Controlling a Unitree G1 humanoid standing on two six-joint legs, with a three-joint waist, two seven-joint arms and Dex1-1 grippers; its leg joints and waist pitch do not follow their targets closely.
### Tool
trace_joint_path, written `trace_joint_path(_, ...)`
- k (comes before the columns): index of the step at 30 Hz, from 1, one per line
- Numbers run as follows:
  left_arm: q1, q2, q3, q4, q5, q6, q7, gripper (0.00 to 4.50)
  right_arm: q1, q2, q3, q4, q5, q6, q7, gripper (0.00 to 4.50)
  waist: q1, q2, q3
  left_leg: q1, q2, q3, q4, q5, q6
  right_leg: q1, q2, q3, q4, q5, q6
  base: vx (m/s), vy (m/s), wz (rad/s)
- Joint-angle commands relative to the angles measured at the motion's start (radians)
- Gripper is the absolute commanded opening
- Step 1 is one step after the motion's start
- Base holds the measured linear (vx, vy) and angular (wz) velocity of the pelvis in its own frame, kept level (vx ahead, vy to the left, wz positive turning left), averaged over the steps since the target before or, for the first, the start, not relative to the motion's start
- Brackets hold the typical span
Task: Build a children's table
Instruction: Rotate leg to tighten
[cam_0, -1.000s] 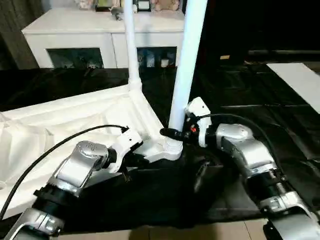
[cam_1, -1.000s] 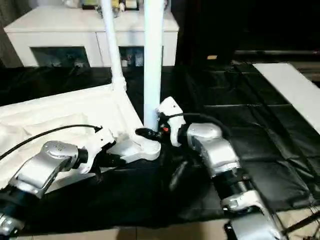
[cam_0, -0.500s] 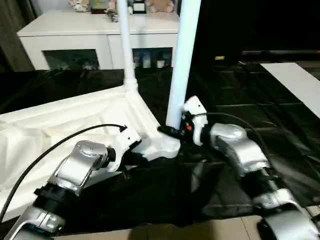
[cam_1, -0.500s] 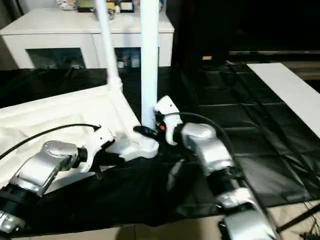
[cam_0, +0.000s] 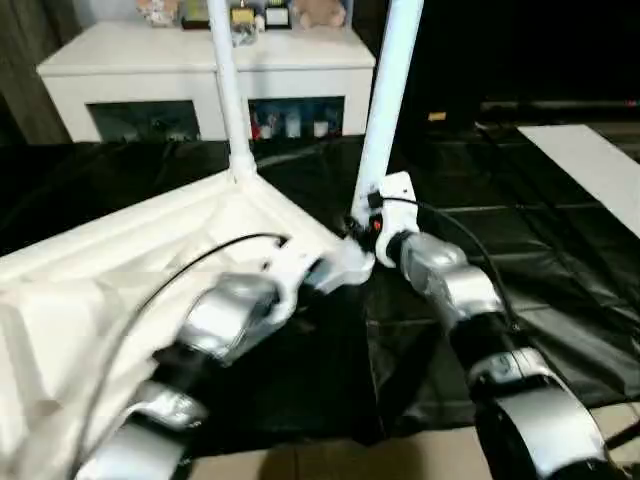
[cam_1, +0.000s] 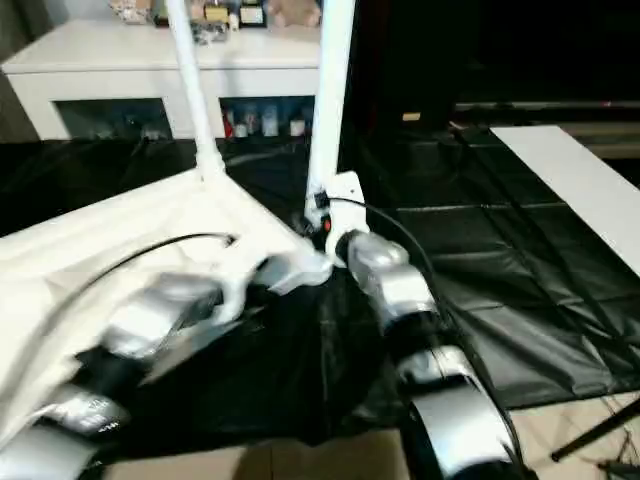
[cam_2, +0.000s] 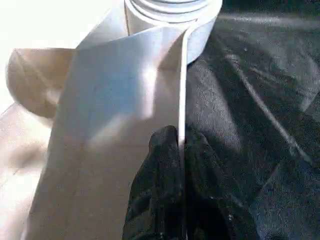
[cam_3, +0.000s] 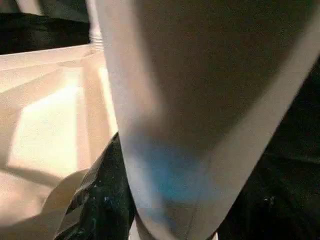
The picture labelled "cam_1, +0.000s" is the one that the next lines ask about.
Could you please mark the black work mat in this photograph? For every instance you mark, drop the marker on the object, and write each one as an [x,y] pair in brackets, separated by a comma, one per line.
[520,300]

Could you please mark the black stand leg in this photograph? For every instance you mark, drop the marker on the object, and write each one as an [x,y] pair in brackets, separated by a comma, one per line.
[595,430]

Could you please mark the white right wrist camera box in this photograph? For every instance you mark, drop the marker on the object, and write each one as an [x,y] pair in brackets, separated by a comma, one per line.
[345,200]

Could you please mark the small yellow box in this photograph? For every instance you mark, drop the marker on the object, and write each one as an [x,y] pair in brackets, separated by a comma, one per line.
[412,116]

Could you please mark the white side table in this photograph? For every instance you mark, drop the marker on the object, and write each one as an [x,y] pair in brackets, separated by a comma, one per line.
[580,180]

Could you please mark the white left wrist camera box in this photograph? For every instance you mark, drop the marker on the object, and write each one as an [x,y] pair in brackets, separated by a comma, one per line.
[240,275]

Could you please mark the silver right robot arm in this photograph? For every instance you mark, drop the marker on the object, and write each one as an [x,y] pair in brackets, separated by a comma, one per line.
[400,290]

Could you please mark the white plastic table top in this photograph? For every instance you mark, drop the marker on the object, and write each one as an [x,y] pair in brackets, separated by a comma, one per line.
[80,250]

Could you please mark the white cabinet with glass doors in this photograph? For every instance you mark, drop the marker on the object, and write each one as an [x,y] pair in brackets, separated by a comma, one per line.
[100,60]

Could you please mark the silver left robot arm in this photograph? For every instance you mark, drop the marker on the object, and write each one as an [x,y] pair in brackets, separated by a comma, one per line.
[130,340]

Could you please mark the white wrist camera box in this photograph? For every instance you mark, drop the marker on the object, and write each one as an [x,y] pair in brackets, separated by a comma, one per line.
[345,200]
[240,275]

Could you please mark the white plastic table leg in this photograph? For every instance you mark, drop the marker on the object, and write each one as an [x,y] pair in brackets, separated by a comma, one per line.
[195,80]
[332,100]

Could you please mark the red bottle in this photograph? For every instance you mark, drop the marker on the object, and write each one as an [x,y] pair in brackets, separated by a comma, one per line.
[229,122]

